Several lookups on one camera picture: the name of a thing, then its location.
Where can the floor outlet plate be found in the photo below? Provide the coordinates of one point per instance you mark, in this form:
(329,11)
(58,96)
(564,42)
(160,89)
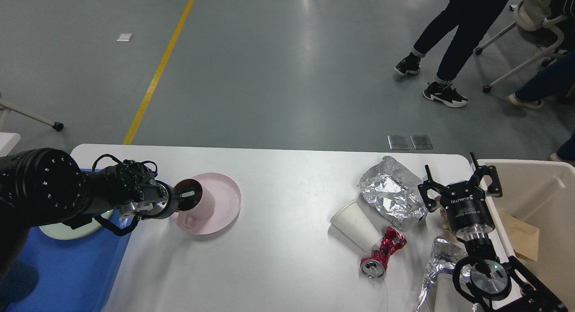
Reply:
(421,142)
(399,142)

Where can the office chair right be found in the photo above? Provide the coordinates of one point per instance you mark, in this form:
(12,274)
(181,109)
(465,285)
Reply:
(537,23)

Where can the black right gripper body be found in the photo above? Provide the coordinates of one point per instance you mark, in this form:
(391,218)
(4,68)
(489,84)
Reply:
(466,209)

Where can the beige plastic bin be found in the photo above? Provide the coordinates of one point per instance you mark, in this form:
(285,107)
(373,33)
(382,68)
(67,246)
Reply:
(542,194)

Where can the walking person dark trousers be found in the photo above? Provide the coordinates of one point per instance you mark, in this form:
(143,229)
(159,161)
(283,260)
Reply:
(471,19)

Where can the pink mug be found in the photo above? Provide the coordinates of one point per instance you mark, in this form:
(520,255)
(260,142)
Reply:
(201,210)

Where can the floor outlet plate right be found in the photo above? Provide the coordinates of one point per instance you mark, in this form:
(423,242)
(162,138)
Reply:
(421,142)

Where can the crumpled foil small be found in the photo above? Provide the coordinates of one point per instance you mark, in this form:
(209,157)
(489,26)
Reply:
(443,258)

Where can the person in jeans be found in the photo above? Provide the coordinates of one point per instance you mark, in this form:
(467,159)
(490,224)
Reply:
(552,80)

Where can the pink plate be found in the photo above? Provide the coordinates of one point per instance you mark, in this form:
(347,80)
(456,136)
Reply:
(228,199)

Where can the crumpled foil large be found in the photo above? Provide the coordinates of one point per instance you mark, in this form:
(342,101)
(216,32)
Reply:
(392,189)

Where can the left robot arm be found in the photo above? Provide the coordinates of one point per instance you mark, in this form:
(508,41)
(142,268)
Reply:
(46,186)

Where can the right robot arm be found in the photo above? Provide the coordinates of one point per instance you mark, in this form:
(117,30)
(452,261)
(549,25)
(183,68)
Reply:
(481,277)

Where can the dark green mug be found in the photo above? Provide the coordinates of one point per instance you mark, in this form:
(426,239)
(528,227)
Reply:
(20,281)

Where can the green plate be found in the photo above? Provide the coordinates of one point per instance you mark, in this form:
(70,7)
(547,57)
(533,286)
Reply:
(63,232)

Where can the crushed red can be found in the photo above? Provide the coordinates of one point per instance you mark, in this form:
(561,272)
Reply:
(376,265)

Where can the white side table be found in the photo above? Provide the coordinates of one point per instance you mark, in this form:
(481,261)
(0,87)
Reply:
(7,142)

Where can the floor outlet plate left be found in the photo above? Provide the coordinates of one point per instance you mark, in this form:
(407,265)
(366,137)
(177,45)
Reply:
(399,142)

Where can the blue plastic tray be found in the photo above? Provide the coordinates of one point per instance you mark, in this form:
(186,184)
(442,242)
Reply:
(74,275)

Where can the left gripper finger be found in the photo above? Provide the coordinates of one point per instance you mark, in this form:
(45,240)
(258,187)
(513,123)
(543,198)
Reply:
(187,196)

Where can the brown paper bag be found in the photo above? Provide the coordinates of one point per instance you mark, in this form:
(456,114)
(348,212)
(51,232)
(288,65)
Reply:
(523,237)

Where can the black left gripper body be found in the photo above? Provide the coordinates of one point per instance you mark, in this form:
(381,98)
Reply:
(164,203)

